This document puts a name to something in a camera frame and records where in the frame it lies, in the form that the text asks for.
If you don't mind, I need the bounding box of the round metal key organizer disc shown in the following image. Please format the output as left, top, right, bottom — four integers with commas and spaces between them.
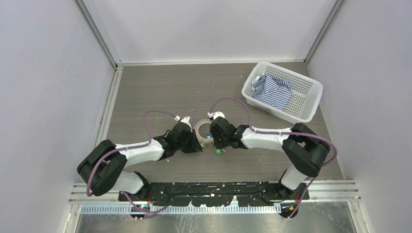
193, 117, 214, 147

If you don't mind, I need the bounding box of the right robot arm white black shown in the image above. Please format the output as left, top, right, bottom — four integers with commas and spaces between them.
210, 116, 330, 199

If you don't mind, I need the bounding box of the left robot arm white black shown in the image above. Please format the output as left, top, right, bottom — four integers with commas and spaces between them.
77, 122, 203, 201

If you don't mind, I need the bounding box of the white perforated plastic basket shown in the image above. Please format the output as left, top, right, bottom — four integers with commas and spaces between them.
241, 62, 323, 123

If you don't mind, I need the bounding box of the blue white striped cloth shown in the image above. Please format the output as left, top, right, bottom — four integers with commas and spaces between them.
251, 73, 292, 111

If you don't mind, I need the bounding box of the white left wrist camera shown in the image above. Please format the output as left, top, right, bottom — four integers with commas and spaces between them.
174, 116, 191, 127

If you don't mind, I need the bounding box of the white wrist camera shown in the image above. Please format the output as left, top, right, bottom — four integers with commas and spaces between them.
174, 116, 191, 127
207, 111, 225, 120

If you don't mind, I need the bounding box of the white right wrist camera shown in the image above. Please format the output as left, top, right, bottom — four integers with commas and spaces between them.
207, 111, 225, 120

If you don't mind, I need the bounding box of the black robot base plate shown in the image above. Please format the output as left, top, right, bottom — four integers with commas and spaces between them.
113, 181, 309, 207

